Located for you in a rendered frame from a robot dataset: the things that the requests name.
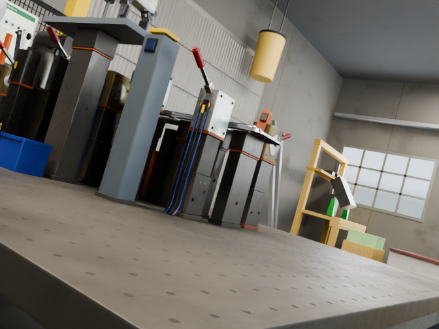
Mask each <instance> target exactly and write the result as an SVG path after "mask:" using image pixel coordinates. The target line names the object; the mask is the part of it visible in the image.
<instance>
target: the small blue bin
mask: <svg viewBox="0 0 439 329"><path fill-rule="evenodd" d="M0 135H1V139H0V167H3V168H6V169H8V170H11V171H14V172H19V173H23V174H29V175H33V176H39V177H43V174H44V170H45V168H46V164H47V161H48V157H49V154H50V151H51V149H53V146H50V145H48V144H43V143H40V142H36V141H34V140H30V139H26V138H22V137H20V136H15V135H13V134H9V133H4V132H1V134H0Z"/></svg>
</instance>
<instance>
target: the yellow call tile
mask: <svg viewBox="0 0 439 329"><path fill-rule="evenodd" d="M149 32H150V33H151V34H154V35H166V36H167V37H168V38H170V39H171V40H173V41H174V42H179V40H180V38H178V37H177V36H176V35H175V34H173V33H172V32H170V31H169V30H168V29H161V28H150V30H149Z"/></svg>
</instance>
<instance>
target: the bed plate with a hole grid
mask: <svg viewBox="0 0 439 329"><path fill-rule="evenodd" d="M98 188H99V187H98V186H94V185H88V184H85V183H80V182H76V184H71V183H65V182H62V181H56V180H51V179H49V178H46V177H44V176H43V177H39V176H33V175H29V174H23V173H19V172H14V171H11V170H8V169H6V168H3V167H0V294H1V295H3V296H4V297H5V298H6V299H7V300H9V301H10V302H12V303H13V304H14V305H15V306H17V307H18V308H20V309H21V310H22V311H23V312H24V313H26V314H27V315H29V316H30V317H31V318H32V319H34V320H35V321H37V322H38V323H39V324H40V325H41V326H43V327H44V328H46V329H386V328H390V327H392V326H396V325H398V324H401V323H404V322H407V321H410V320H413V319H416V318H419V317H422V316H424V315H428V314H430V313H434V312H436V311H439V281H437V280H435V279H431V278H429V277H425V276H423V275H419V274H415V273H413V272H409V271H407V270H403V269H400V268H397V267H394V266H391V265H388V264H384V263H382V262H378V261H376V260H372V259H369V258H366V257H362V256H360V255H356V254H353V253H350V252H347V251H344V250H341V249H337V248H335V247H331V246H329V245H325V244H323V243H319V242H315V241H313V240H309V239H307V238H303V237H300V236H297V235H294V234H291V233H288V232H284V231H282V230H278V229H276V228H272V227H268V226H266V225H262V224H260V223H258V227H259V229H258V230H252V229H246V228H231V227H223V226H219V225H216V224H214V223H210V222H208V220H207V219H202V221H195V220H191V219H183V218H181V217H177V216H171V215H168V214H166V213H163V212H164V211H165V207H163V206H160V205H157V204H156V203H153V202H149V201H147V200H144V199H143V198H138V200H137V199H135V202H137V203H136V205H135V206H134V205H129V204H122V203H118V202H113V201H111V200H108V199H105V198H102V197H99V196H97V195H95V192H96V191H98V190H96V189H98ZM98 192H99V191H98Z"/></svg>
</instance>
